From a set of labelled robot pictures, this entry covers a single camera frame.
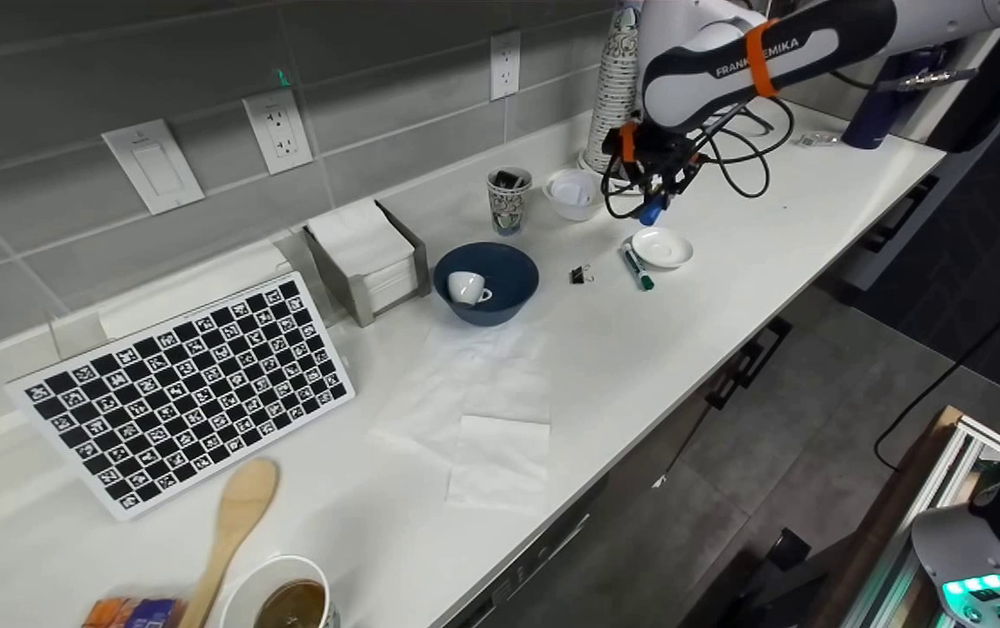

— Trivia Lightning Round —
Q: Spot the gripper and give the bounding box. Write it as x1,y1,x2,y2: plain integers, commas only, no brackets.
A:
608,122,703,208

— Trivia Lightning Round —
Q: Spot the small white bowl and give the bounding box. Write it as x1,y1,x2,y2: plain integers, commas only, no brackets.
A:
543,168,603,222

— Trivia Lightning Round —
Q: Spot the dark blue bowl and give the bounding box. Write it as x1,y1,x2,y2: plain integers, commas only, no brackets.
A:
433,242,541,328

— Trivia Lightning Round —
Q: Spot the white saucer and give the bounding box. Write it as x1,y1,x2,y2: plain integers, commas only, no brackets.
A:
631,227,695,270

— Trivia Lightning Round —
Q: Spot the green marker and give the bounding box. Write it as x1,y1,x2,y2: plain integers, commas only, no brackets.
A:
621,242,656,292

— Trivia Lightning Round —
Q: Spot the stack of paper cups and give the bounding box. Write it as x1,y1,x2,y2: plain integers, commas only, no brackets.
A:
579,3,643,175

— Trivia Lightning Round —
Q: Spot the patterned paper cup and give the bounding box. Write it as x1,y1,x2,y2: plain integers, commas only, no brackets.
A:
487,167,534,237

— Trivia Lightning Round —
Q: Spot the white espresso cup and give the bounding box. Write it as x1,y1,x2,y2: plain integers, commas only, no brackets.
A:
447,270,494,307

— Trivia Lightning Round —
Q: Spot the dark blue container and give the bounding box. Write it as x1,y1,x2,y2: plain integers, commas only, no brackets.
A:
839,45,978,151

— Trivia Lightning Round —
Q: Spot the large white paper sheet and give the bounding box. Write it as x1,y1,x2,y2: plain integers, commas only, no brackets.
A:
367,321,553,468

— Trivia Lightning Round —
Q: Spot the stack of white napkins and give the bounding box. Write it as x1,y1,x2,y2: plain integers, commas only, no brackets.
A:
306,201,419,313

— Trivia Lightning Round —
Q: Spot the metal napkin holder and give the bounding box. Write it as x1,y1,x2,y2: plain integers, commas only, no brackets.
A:
301,199,432,329

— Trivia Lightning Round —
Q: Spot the white paper napkin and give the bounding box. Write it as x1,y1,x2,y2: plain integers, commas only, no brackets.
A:
445,413,551,513

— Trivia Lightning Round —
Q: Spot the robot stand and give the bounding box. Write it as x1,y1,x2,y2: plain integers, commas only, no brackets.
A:
839,405,1000,628

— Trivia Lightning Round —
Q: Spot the checkered calibration board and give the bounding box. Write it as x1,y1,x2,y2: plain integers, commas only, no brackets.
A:
6,271,357,523

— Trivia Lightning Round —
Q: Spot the wooden spoon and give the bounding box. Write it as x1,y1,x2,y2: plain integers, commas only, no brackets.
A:
178,458,280,628

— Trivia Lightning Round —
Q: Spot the white cup of coffee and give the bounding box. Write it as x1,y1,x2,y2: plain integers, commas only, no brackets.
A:
218,555,341,628

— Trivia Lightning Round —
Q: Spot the clear acrylic stand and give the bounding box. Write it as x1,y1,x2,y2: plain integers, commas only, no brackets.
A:
47,311,109,361

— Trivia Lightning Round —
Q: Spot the orange snack packet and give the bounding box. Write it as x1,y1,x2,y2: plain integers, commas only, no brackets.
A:
80,597,188,628

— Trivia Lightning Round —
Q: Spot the white wall socket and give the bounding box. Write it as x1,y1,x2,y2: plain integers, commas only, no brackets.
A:
242,86,315,176
489,30,523,102

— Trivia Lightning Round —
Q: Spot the black cable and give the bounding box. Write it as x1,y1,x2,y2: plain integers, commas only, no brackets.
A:
872,272,1000,473

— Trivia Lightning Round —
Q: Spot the white light switch plate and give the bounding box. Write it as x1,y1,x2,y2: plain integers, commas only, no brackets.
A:
100,118,206,216

